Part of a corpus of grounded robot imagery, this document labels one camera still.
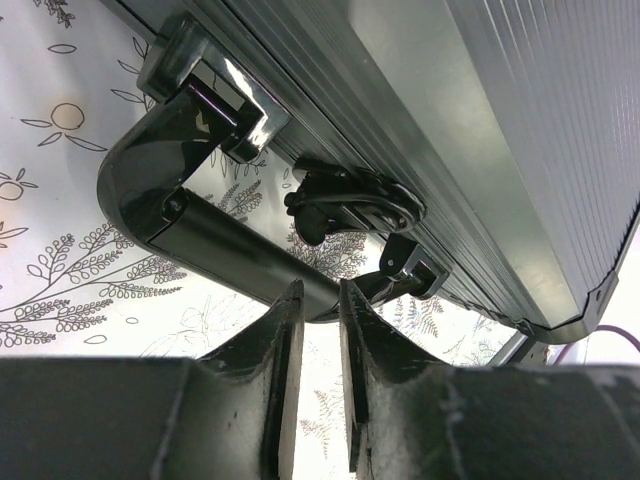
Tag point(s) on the black poker chip case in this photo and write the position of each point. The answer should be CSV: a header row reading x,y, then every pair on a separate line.
x,y
493,145

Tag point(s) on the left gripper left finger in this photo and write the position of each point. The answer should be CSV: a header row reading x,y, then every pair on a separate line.
x,y
231,414

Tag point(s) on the floral table mat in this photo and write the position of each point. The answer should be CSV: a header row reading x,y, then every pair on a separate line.
x,y
71,284

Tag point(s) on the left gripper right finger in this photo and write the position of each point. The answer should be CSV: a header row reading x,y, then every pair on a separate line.
x,y
411,416

